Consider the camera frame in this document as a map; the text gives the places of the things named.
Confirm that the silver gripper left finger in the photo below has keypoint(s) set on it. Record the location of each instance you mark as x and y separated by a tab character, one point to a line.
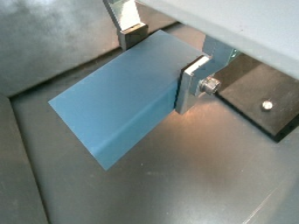
131	30

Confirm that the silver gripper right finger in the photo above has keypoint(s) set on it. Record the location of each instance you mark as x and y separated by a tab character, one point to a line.
196	78

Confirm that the blue rectangular block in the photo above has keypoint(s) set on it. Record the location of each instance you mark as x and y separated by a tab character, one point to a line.
117	103

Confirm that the black curved fixture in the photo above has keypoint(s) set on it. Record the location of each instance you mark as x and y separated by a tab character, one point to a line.
263	94

